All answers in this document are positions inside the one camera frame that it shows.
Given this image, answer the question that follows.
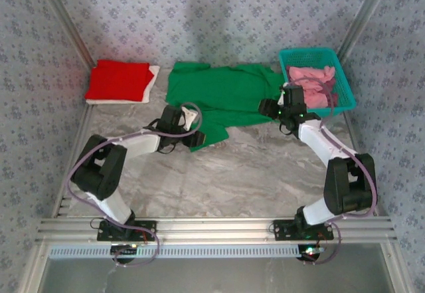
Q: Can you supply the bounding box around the green t-shirt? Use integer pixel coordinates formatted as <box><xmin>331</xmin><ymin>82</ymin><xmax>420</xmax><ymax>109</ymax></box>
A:
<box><xmin>165</xmin><ymin>60</ymin><xmax>286</xmax><ymax>153</ymax></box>

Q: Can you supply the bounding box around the crumpled pink t-shirt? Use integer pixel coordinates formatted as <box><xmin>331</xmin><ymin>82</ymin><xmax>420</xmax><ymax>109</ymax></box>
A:
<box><xmin>287</xmin><ymin>65</ymin><xmax>336</xmax><ymax>110</ymax></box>

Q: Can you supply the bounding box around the crumpled maroon t-shirt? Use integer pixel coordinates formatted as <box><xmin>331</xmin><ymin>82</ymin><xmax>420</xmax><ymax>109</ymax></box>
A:
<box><xmin>319</xmin><ymin>76</ymin><xmax>340</xmax><ymax>108</ymax></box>

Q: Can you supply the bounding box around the folded white t-shirt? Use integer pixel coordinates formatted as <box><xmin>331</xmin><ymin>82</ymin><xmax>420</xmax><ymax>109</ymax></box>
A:
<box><xmin>85</xmin><ymin>64</ymin><xmax>161</xmax><ymax>105</ymax></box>

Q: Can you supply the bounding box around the teal plastic basket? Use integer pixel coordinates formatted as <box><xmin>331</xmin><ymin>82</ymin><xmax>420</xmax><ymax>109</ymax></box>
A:
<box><xmin>278</xmin><ymin>47</ymin><xmax>358</xmax><ymax>120</ymax></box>

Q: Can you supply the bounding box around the folded red t-shirt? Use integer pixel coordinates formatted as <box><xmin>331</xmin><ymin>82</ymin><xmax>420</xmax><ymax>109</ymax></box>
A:
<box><xmin>84</xmin><ymin>59</ymin><xmax>154</xmax><ymax>102</ymax></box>

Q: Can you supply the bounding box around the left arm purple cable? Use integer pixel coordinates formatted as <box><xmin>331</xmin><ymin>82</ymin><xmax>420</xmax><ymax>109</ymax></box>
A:
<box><xmin>66</xmin><ymin>102</ymin><xmax>204</xmax><ymax>268</ymax></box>

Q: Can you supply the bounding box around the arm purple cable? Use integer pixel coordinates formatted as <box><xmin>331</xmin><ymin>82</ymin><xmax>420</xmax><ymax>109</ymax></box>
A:
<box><xmin>287</xmin><ymin>76</ymin><xmax>379</xmax><ymax>267</ymax></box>
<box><xmin>66</xmin><ymin>102</ymin><xmax>204</xmax><ymax>268</ymax></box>

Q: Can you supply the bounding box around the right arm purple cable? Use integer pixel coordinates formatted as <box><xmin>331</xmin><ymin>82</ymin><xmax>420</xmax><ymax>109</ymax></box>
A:
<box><xmin>287</xmin><ymin>76</ymin><xmax>379</xmax><ymax>267</ymax></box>

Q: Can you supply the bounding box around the aluminium mounting rail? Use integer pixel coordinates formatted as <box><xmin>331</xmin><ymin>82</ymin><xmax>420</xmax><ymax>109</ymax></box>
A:
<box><xmin>35</xmin><ymin>216</ymin><xmax>398</xmax><ymax>243</ymax></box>

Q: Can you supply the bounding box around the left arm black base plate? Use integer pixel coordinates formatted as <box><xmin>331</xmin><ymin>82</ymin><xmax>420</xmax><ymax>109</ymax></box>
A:
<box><xmin>96</xmin><ymin>219</ymin><xmax>157</xmax><ymax>243</ymax></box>

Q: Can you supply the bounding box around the grey slotted cable duct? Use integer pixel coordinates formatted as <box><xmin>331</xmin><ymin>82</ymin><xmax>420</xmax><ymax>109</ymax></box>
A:
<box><xmin>48</xmin><ymin>243</ymin><xmax>328</xmax><ymax>260</ymax></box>

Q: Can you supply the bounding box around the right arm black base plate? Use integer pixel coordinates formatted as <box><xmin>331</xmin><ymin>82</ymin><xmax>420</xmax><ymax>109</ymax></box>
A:
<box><xmin>272</xmin><ymin>219</ymin><xmax>334</xmax><ymax>242</ymax></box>

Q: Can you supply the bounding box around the aluminium frame post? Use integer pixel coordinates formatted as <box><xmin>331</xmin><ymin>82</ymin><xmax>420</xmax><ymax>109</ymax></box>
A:
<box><xmin>335</xmin><ymin>0</ymin><xmax>396</xmax><ymax>60</ymax></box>
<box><xmin>35</xmin><ymin>0</ymin><xmax>96</xmax><ymax>70</ymax></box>

